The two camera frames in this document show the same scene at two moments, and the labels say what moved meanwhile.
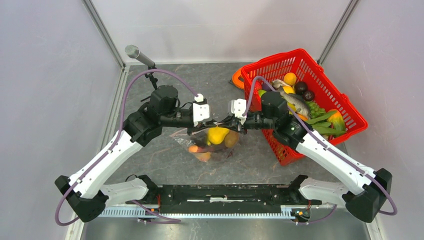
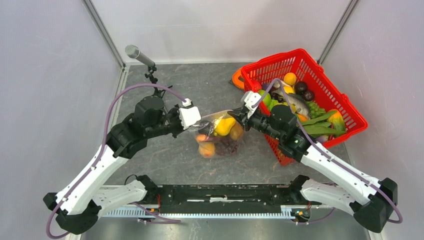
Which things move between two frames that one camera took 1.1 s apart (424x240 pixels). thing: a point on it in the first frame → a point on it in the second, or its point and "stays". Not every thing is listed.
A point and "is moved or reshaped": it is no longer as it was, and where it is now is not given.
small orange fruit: (290, 78) stays
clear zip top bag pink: (208, 145) is moved or reshaped
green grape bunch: (315, 111) stays
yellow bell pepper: (216, 135) is moved or reshaped
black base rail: (226, 199) stays
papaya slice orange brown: (195, 149) → (201, 137)
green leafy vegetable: (321, 125) stays
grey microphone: (133, 51) stays
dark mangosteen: (300, 88) stays
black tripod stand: (150, 75) stays
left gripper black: (202, 125) → (176, 111)
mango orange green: (337, 120) stays
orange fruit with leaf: (204, 156) → (207, 149)
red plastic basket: (310, 74) stays
